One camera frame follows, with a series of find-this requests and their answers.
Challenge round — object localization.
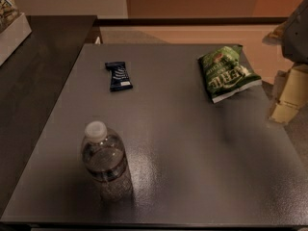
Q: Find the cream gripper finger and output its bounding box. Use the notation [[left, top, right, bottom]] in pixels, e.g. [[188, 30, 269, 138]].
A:
[[269, 64, 308, 124]]

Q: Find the green jalapeno chip bag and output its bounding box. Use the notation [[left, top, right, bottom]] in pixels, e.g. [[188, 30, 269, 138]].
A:
[[197, 45, 262, 103]]

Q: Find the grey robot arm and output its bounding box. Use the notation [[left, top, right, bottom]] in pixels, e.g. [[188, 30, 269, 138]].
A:
[[263, 0, 308, 124]]

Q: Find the clear plastic water bottle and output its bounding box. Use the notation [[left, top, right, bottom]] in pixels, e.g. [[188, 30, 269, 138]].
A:
[[80, 121, 133, 201]]

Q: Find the dark blue snack wrapper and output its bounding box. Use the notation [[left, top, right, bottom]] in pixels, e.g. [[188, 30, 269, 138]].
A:
[[105, 62, 133, 91]]

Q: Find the dark side table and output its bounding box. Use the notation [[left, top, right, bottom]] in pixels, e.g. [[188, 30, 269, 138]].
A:
[[0, 15, 96, 217]]

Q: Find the white box with snacks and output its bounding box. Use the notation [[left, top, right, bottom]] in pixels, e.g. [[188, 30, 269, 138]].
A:
[[0, 0, 32, 65]]

